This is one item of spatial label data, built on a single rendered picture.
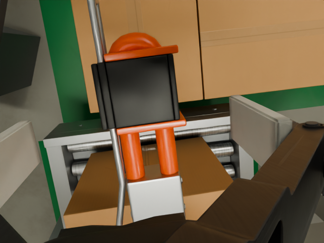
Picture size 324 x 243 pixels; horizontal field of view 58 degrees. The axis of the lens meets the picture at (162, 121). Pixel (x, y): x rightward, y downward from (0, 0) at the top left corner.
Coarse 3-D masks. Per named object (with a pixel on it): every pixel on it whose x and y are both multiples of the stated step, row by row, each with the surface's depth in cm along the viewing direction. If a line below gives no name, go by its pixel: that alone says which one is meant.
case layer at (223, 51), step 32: (128, 0) 93; (160, 0) 93; (192, 0) 94; (224, 0) 95; (256, 0) 96; (288, 0) 96; (320, 0) 97; (128, 32) 95; (160, 32) 96; (192, 32) 96; (224, 32) 97; (256, 32) 98; (288, 32) 99; (320, 32) 100; (192, 64) 99; (224, 64) 100; (256, 64) 101; (288, 64) 102; (320, 64) 102; (192, 96) 102; (224, 96) 103
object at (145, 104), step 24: (168, 48) 29; (120, 72) 29; (144, 72) 29; (168, 72) 29; (120, 96) 29; (144, 96) 30; (168, 96) 30; (120, 120) 30; (144, 120) 30; (168, 120) 30
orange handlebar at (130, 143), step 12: (120, 36) 30; (132, 36) 30; (144, 36) 30; (120, 48) 30; (132, 48) 30; (144, 48) 30; (156, 132) 33; (168, 132) 32; (132, 144) 32; (168, 144) 33; (132, 156) 33; (168, 156) 33; (132, 168) 33; (168, 168) 33
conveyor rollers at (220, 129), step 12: (180, 132) 104; (192, 132) 104; (204, 132) 105; (216, 132) 105; (228, 132) 106; (72, 144) 102; (84, 144) 102; (96, 144) 103; (108, 144) 103; (216, 144) 109; (228, 144) 108; (216, 156) 108; (72, 168) 104; (228, 168) 110
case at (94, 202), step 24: (192, 144) 98; (96, 168) 89; (192, 168) 80; (216, 168) 78; (96, 192) 73; (192, 192) 67; (216, 192) 66; (72, 216) 65; (96, 216) 65; (192, 216) 67
